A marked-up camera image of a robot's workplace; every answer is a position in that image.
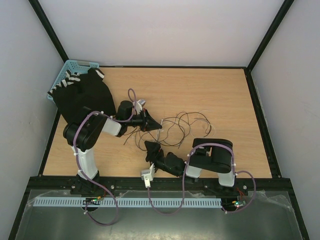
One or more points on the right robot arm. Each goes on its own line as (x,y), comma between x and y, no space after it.
(211,154)

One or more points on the black white striped cloth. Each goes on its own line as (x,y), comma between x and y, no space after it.
(82,80)

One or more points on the circuit board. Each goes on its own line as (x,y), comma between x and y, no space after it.
(92,201)
(239,203)

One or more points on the right black frame post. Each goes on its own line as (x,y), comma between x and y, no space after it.
(280,15)

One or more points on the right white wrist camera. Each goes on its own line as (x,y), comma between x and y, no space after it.
(147,175)

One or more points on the right circuit board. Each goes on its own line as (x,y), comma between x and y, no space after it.
(239,203)

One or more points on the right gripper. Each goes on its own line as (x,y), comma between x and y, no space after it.
(155,153)

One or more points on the light blue slotted cable duct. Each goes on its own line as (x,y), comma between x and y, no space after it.
(135,202)

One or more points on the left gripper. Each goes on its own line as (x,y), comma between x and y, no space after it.
(148,123)

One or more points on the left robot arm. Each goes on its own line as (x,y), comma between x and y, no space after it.
(84,130)

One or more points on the left black frame post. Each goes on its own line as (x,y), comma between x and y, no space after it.
(39,11)

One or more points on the black frame post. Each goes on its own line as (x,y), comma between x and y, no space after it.
(280,15)
(39,11)

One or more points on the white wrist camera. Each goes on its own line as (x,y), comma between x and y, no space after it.
(139,105)
(147,175)

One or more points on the left circuit board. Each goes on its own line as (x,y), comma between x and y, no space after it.
(92,201)

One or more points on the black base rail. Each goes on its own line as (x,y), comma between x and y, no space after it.
(117,184)

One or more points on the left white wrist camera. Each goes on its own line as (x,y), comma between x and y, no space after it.
(139,105)

